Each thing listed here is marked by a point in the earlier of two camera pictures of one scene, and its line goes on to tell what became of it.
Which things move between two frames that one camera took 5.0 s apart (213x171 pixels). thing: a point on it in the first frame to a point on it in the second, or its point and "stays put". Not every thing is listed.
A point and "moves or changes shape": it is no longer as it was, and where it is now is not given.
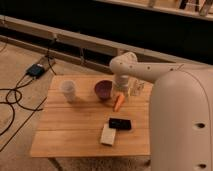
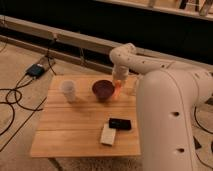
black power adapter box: x=35 y=71 stays put
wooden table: x=92 y=115 stays put
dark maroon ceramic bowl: x=103 y=89 stays put
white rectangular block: x=108 y=135 stays put
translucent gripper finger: x=116 y=93 to x=114 y=83
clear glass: x=137 y=88 stays put
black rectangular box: x=120 y=123 stays put
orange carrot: x=119 y=102 moves or changes shape
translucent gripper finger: x=127 y=94 to x=124 y=83
